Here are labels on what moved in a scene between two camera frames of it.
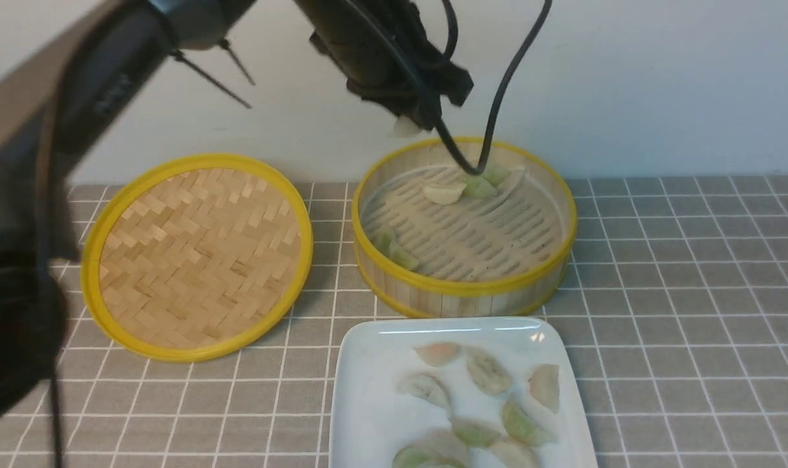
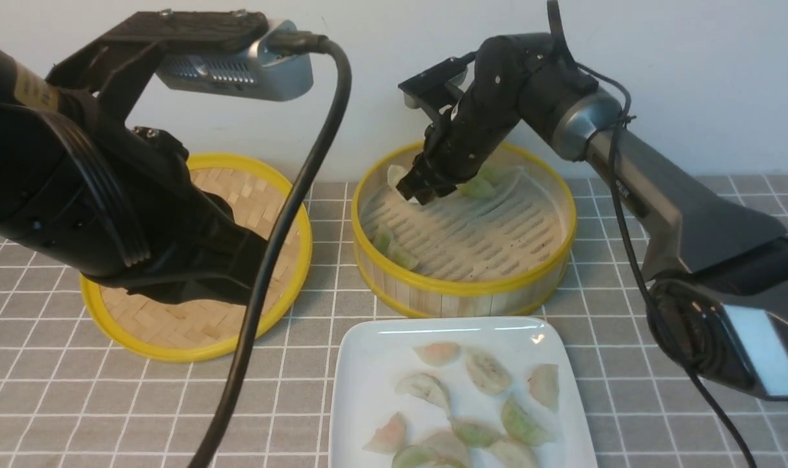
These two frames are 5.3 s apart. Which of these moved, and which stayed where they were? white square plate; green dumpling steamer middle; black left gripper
Moved: black left gripper
Stayed: white square plate; green dumpling steamer middle
